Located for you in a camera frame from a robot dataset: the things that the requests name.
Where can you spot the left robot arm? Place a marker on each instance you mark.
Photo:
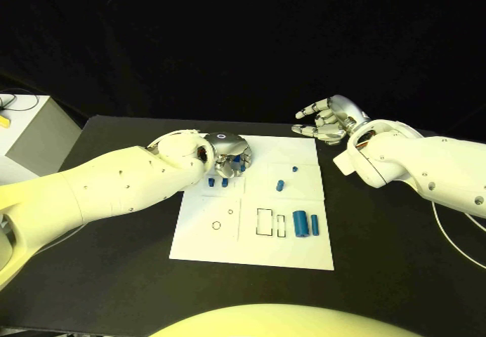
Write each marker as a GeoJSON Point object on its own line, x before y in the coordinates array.
{"type": "Point", "coordinates": [113, 184]}

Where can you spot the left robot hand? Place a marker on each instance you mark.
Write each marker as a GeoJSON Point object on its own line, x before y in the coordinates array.
{"type": "Point", "coordinates": [227, 143]}

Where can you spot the white task board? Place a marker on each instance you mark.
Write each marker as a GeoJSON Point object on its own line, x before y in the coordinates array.
{"type": "Point", "coordinates": [288, 252]}

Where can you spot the white cabinet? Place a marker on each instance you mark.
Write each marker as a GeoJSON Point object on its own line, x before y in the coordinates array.
{"type": "Point", "coordinates": [33, 137]}

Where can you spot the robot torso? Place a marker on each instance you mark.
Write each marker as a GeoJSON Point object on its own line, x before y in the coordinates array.
{"type": "Point", "coordinates": [279, 322]}

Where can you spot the thick blue cylinder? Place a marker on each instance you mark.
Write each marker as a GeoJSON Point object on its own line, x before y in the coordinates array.
{"type": "Point", "coordinates": [299, 224]}

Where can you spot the thin long blue cylinder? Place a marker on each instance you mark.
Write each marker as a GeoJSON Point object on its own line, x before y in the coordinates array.
{"type": "Point", "coordinates": [314, 225]}

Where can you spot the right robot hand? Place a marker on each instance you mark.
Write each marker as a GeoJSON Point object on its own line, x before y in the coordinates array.
{"type": "Point", "coordinates": [347, 108]}

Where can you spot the blue plug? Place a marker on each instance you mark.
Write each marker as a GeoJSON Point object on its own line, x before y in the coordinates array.
{"type": "Point", "coordinates": [224, 182]}
{"type": "Point", "coordinates": [210, 182]}

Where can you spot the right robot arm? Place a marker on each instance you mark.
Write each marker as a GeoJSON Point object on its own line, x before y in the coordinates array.
{"type": "Point", "coordinates": [416, 163]}

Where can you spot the yellow object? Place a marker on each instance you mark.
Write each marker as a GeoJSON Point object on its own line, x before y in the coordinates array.
{"type": "Point", "coordinates": [2, 121]}

